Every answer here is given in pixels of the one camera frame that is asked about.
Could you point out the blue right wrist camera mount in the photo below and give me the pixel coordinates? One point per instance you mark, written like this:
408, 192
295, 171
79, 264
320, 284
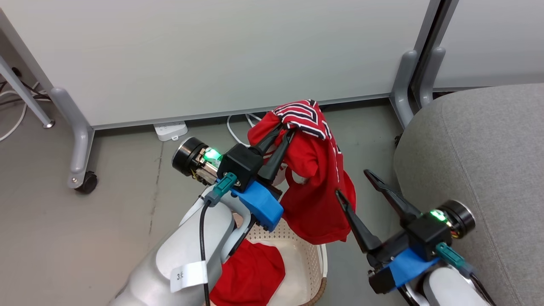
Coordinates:
408, 265

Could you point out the small white power strip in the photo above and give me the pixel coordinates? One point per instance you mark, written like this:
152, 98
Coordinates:
171, 130

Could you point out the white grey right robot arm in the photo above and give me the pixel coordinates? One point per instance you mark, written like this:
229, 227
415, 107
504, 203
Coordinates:
450, 289

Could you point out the grey metal table leg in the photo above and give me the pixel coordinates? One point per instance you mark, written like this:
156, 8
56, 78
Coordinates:
25, 95

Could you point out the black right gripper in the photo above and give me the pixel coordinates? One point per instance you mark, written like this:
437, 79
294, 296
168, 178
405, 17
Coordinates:
427, 233

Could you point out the white paper label tag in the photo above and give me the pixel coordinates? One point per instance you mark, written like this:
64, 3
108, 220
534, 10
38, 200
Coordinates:
189, 275

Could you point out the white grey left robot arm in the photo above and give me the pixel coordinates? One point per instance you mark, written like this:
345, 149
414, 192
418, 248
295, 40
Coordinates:
182, 250

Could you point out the cream perforated laundry basket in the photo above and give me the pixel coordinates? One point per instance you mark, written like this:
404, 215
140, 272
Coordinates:
304, 263

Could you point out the small black sofa caster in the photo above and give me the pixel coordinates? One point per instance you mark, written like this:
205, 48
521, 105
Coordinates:
397, 141

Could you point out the wide white partition panel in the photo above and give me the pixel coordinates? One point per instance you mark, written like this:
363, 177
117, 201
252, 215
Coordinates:
212, 55

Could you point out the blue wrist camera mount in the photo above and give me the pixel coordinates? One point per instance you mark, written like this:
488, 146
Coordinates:
261, 204
408, 265

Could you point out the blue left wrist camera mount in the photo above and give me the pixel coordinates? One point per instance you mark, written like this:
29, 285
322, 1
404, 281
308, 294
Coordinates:
261, 204

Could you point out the narrow white partition panel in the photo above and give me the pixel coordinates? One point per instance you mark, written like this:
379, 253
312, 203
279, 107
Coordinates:
488, 42

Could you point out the plain red mesh garment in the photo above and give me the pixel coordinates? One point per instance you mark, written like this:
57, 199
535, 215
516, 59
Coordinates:
250, 276

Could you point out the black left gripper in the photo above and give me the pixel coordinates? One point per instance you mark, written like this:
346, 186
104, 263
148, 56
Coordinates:
240, 163

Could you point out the black caster wheel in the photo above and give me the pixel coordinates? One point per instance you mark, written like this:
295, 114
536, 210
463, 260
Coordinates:
88, 182

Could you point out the red jersey with striped collar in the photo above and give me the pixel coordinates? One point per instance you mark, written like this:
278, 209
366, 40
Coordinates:
316, 199

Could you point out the grey partition foot with caster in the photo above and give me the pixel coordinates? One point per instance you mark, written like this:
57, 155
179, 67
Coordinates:
80, 140

